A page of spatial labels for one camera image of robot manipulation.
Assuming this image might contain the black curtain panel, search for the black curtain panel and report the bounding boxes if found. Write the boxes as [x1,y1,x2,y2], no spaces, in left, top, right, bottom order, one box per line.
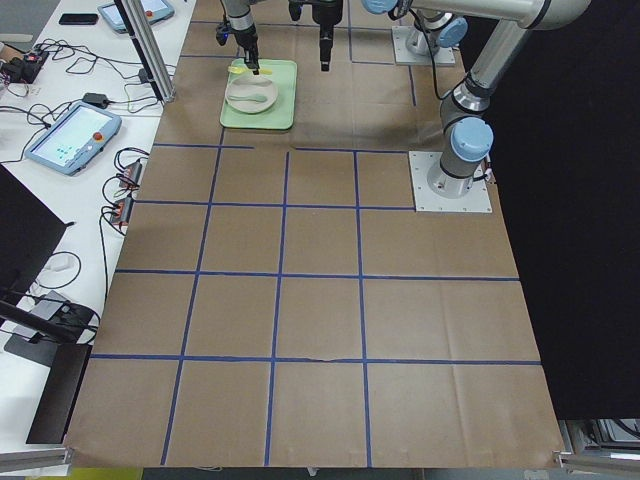
[485,1,639,419]

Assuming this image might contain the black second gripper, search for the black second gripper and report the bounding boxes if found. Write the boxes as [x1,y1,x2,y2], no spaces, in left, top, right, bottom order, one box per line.
[234,27,260,75]

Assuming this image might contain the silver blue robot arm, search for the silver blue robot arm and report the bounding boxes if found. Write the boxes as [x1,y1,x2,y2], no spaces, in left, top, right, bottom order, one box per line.
[362,0,590,181]

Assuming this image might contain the black smartphone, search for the black smartphone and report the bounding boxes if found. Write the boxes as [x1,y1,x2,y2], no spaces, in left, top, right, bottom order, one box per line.
[58,13,99,26]

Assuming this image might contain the black power strip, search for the black power strip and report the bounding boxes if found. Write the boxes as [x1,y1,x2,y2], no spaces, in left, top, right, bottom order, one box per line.
[1,49,49,84]

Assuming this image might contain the yellow plastic fork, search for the yellow plastic fork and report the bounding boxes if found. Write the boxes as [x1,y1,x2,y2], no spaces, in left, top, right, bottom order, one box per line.
[227,65,273,75]

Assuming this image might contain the black monitor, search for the black monitor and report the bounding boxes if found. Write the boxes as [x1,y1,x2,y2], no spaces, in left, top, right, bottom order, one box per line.
[1,167,83,344]

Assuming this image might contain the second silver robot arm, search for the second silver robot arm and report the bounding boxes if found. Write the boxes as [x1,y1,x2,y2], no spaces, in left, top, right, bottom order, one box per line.
[216,0,260,75]

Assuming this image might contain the aluminium frame post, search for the aluminium frame post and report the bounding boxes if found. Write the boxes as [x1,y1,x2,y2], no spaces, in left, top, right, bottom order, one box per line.
[114,0,176,104]

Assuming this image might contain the black power adapter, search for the black power adapter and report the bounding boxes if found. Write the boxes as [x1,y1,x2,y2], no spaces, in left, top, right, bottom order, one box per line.
[82,92,111,109]

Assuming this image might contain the white round plate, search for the white round plate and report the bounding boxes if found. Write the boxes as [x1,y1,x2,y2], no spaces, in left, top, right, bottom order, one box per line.
[225,73,279,114]

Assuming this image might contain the blue teach pendant tablet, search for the blue teach pendant tablet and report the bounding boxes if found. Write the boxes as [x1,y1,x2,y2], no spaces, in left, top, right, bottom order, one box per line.
[25,101,122,176]

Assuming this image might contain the orange black adapter box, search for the orange black adapter box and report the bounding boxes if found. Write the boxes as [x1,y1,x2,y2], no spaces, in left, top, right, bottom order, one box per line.
[118,160,143,190]

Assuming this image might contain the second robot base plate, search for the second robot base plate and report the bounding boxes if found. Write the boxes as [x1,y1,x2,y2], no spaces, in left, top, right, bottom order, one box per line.
[391,26,456,67]

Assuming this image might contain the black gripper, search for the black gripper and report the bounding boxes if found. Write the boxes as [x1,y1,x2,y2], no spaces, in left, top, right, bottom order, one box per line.
[288,0,343,72]

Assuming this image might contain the green plastic spoon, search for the green plastic spoon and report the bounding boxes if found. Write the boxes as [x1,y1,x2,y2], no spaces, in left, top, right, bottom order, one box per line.
[226,94,269,103]

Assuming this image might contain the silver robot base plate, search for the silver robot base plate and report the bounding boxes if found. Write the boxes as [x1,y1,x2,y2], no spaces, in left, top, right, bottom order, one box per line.
[408,151,492,214]

